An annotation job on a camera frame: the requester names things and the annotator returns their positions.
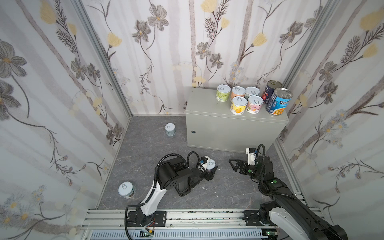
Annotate pink small can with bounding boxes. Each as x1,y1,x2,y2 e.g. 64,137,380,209
206,159,216,171

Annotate teal small can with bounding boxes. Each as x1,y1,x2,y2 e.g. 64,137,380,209
165,123,176,137

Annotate yellow small can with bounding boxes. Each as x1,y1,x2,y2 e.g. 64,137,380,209
230,96,248,115

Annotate brown-label small can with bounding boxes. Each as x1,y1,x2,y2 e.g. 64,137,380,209
246,95,264,114

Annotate orange small can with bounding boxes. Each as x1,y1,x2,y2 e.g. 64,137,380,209
230,86,246,101

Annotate grey-label small can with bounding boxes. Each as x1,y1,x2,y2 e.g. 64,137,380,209
245,87,260,99

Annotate green small can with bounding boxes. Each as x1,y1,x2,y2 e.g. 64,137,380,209
216,85,231,102

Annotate blue soup can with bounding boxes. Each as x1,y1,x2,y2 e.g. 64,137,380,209
266,88,293,116

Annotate red and navy tall can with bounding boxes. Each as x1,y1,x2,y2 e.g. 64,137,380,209
262,80,283,105

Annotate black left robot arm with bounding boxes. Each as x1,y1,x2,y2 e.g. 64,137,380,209
124,151,218,240

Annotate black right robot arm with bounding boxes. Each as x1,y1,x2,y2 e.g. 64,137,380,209
229,144,348,240

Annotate grey metal cabinet box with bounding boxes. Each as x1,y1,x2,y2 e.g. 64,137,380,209
186,89,289,153

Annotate white can near left base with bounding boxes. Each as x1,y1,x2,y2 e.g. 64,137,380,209
118,182,136,199

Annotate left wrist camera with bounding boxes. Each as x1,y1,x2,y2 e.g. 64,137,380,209
196,156,211,171

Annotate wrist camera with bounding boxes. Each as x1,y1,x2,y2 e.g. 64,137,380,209
196,156,211,171
246,148,257,166

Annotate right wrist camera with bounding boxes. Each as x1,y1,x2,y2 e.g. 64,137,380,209
246,148,257,166

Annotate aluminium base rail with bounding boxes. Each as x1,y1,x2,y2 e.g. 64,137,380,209
80,209,331,240

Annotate white slotted cable duct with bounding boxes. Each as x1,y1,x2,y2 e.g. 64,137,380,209
89,229,268,240

